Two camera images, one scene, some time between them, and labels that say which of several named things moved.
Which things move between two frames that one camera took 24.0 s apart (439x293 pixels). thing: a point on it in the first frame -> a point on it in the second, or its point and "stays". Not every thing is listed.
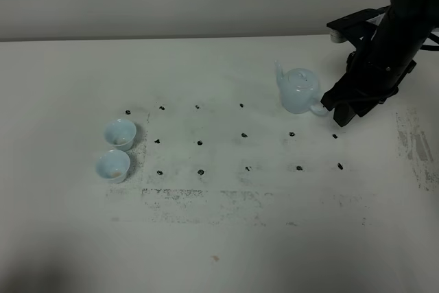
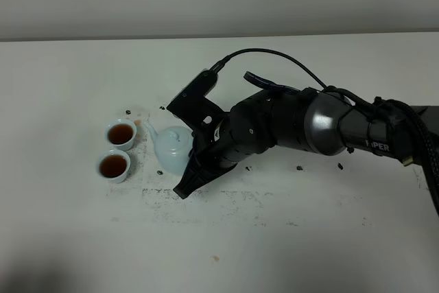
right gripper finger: [343, 113] -> [197, 173]
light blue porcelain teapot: [299, 88] -> [172, 147]
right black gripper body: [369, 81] -> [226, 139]
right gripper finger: [333, 97] -> [192, 153]
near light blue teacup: [113, 165] stays
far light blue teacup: [121, 134] stays
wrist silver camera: [353, 28] -> [199, 87]
